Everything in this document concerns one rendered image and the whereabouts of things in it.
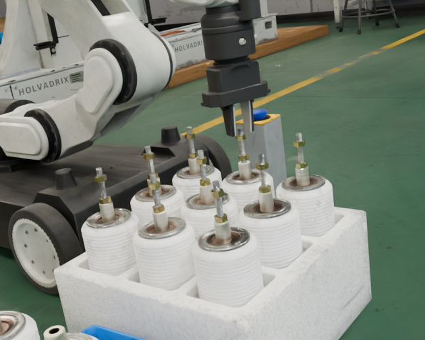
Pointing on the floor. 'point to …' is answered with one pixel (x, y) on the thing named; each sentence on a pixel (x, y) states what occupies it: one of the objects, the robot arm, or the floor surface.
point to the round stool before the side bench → (367, 15)
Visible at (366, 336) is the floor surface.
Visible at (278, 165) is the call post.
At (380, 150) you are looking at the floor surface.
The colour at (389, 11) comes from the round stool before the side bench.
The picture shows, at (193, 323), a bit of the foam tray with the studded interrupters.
